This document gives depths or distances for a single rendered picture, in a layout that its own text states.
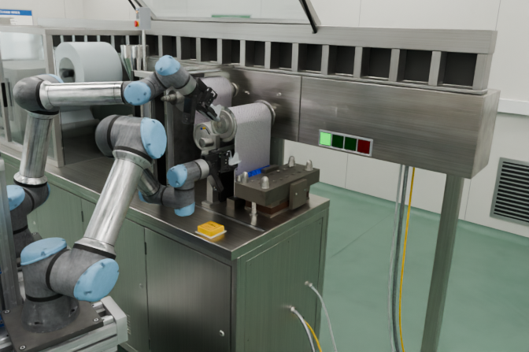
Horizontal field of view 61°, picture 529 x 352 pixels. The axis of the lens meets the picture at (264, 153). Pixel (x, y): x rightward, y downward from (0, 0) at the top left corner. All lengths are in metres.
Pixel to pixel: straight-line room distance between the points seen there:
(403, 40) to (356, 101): 0.30
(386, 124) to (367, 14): 2.70
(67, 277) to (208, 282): 0.64
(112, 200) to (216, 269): 0.56
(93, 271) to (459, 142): 1.26
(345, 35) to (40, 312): 1.42
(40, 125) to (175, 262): 0.73
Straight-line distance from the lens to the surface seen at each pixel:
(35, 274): 1.38
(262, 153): 2.00
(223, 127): 1.84
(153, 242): 1.96
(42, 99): 1.65
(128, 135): 1.36
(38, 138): 1.85
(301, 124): 2.02
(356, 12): 4.49
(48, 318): 1.43
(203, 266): 1.76
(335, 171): 4.75
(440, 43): 1.74
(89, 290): 1.28
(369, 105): 1.85
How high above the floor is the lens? 1.64
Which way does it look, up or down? 16 degrees down
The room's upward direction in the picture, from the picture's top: 2 degrees clockwise
